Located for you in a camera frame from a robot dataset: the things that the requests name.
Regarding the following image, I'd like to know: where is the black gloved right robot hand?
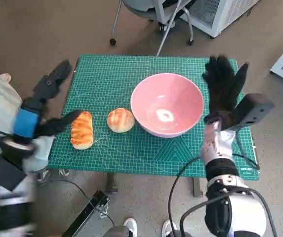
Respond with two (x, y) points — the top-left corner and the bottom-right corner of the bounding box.
(202, 55), (249, 129)

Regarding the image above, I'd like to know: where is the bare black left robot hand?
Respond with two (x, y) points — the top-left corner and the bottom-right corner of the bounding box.
(12, 59), (83, 144)

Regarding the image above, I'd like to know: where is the pink bowl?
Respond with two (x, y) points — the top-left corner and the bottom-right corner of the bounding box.
(130, 73), (205, 138)

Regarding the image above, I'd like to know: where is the long striped toy bread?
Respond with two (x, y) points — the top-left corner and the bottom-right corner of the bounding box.
(70, 111), (94, 151)

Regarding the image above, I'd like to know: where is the round toy bread bun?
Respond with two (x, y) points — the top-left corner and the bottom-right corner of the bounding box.
(107, 107), (135, 134)

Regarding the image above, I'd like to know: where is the white rod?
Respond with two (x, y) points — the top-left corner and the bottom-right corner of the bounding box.
(156, 0), (183, 57)

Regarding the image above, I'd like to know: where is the grey office chair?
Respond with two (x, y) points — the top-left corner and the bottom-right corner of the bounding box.
(109, 0), (196, 46)

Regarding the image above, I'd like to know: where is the grey table leg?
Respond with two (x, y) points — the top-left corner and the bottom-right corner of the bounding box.
(106, 172), (119, 193)
(192, 177), (203, 198)

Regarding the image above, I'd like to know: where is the green cutting mat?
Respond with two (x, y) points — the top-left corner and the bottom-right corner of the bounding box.
(47, 54), (260, 181)

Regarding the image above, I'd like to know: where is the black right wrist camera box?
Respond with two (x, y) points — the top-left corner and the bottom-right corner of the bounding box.
(224, 93), (275, 131)

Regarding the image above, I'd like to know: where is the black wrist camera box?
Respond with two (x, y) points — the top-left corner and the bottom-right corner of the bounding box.
(224, 93), (275, 131)
(0, 156), (28, 191)

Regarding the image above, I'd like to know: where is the thin black camera cable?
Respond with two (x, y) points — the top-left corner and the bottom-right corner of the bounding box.
(233, 130), (260, 171)

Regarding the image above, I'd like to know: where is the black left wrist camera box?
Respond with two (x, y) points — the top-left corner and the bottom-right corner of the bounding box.
(0, 156), (28, 191)

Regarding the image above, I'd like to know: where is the thin black floor cable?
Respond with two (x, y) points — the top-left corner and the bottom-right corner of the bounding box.
(57, 179), (119, 227)

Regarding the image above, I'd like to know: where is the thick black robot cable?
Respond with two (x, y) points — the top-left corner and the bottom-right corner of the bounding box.
(179, 198), (228, 237)
(168, 157), (207, 237)

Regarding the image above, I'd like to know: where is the black metal rail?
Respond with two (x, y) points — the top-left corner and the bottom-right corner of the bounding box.
(61, 189), (110, 237)

